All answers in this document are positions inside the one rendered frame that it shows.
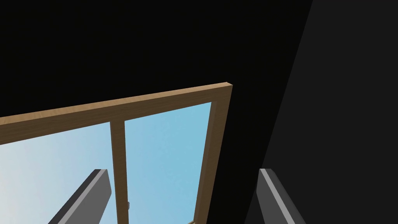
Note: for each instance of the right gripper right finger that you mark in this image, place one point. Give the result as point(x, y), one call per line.
point(273, 202)

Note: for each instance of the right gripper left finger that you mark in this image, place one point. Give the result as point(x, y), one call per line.
point(87, 202)

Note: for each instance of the wooden framed window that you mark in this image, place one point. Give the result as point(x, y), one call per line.
point(161, 155)

